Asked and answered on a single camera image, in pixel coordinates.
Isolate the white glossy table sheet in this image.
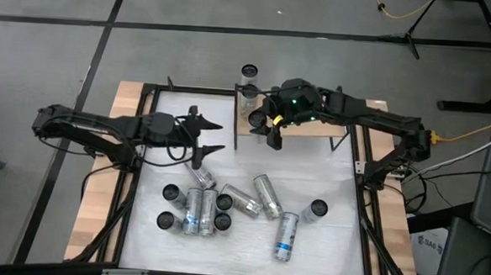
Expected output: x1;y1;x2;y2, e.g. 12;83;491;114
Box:
118;87;377;275

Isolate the black desk frame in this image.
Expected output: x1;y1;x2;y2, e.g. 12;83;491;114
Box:
400;0;491;116

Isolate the white cable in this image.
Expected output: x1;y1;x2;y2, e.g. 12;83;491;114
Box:
411;123;491;183

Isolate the white Celsius beverage can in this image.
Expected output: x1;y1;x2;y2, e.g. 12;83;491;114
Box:
251;173;286;221
198;188;219;238

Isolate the wooden tray board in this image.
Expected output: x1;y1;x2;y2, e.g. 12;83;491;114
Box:
230;82;354;157

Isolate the yellow plug with cable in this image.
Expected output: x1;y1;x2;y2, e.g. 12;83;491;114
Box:
428;108;491;148

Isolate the white Celsius Peach Vibe can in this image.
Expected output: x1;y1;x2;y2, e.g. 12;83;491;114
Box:
161;183;188;211
213;212;233;233

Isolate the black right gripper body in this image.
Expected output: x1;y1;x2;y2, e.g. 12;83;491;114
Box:
271;77;328;128

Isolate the dark grey chair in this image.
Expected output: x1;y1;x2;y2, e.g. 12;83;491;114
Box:
434;217;491;275

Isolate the thin yellow cable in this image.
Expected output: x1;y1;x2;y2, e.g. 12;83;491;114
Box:
372;0;437;22

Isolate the Celsius can with red band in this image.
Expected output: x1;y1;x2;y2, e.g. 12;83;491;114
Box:
186;161;219;191

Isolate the black tripod stand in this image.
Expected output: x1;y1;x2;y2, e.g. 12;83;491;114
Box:
377;0;437;62

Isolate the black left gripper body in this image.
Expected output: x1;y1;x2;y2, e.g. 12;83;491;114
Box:
145;111;195;147

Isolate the white cardboard box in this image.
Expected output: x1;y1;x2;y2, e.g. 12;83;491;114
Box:
409;225;451;275

